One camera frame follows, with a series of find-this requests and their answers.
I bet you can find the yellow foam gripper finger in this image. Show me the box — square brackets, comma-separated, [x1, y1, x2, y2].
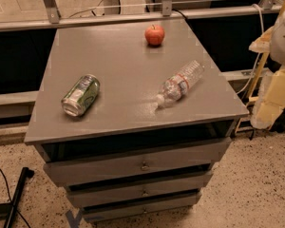
[250, 66, 285, 129]
[249, 27, 273, 53]

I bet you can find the clear plastic water bottle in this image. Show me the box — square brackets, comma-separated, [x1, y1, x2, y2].
[156, 60, 204, 108]

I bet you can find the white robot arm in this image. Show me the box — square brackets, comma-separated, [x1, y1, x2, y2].
[249, 11, 285, 129]

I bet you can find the green soda can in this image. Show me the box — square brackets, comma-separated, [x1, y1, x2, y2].
[61, 74, 100, 117]

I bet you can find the grey metal railing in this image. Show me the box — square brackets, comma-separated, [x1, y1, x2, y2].
[0, 0, 284, 31]

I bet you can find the top grey drawer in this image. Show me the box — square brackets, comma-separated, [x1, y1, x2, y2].
[44, 137, 231, 186]

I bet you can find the grey drawer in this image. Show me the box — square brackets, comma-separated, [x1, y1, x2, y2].
[67, 169, 213, 208]
[82, 190, 201, 223]
[44, 137, 231, 186]

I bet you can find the red apple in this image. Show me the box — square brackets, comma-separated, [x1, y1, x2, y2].
[144, 25, 165, 46]

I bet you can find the grey drawer cabinet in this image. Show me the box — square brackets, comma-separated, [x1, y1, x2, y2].
[25, 20, 247, 212]

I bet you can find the bottom grey drawer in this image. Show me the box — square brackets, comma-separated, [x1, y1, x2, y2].
[82, 190, 201, 223]

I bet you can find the middle grey drawer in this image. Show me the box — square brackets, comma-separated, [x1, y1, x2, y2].
[67, 169, 213, 208]

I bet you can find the black stand leg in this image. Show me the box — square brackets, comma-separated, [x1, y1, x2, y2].
[0, 167, 34, 228]

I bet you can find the white hanging cable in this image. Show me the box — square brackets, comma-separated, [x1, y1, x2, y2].
[236, 3, 265, 95]

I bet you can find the black floor cable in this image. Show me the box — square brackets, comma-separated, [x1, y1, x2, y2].
[0, 157, 32, 228]

